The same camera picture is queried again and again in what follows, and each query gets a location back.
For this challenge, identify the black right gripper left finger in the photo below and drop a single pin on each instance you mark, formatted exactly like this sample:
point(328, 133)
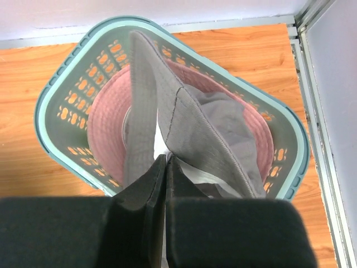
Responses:
point(121, 231)

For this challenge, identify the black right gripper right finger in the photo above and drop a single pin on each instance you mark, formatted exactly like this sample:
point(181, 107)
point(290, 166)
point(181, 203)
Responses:
point(205, 232)

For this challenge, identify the grey hat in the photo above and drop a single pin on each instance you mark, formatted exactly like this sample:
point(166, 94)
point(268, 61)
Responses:
point(218, 138)

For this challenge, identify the dusty pink hat in basket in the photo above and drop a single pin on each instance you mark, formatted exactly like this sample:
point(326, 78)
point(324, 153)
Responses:
point(111, 107)

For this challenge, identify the grey plastic basket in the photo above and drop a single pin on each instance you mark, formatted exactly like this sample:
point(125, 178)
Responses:
point(63, 106)

